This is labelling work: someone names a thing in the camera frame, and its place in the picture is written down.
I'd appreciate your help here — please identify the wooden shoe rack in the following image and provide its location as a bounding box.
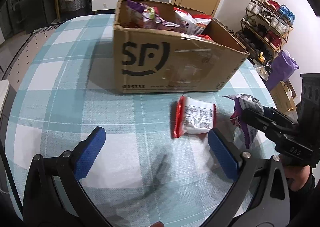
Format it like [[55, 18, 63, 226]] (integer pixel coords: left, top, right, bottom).
[[236, 0, 296, 65]]

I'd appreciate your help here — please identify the red white small snack bag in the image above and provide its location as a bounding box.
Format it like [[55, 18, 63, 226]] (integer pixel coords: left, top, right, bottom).
[[172, 95, 216, 138]]

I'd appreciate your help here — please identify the white red pretzel bag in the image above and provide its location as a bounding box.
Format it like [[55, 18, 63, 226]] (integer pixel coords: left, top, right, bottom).
[[173, 7, 212, 36]]

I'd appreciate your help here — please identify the cardboard box with cat face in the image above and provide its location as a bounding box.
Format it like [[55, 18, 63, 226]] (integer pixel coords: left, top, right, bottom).
[[270, 81, 296, 114]]

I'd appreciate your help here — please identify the silver white snack bag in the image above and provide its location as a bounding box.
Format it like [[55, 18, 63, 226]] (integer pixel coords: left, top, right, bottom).
[[224, 94, 264, 149]]

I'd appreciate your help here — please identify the red orange cookie bag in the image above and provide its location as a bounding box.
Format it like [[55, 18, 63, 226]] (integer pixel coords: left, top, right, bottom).
[[196, 35, 213, 42]]

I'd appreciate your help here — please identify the brown SF cardboard box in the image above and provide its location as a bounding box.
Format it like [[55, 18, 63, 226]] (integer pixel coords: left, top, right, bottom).
[[113, 0, 249, 94]]

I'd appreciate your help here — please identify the right hand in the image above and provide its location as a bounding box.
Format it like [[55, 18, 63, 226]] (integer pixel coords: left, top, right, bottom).
[[284, 165, 315, 192]]

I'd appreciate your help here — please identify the white side cabinet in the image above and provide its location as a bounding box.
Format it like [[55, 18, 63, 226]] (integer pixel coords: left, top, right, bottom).
[[0, 79, 10, 115]]

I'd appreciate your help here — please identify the left hand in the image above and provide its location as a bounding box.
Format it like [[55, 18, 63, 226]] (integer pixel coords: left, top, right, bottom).
[[150, 222, 164, 227]]

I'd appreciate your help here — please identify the purple snack bag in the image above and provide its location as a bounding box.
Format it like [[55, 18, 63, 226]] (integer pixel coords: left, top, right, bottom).
[[125, 0, 182, 30]]

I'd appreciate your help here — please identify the blue white checkered tablecloth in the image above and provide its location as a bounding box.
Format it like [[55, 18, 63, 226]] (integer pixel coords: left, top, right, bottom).
[[4, 14, 278, 227]]

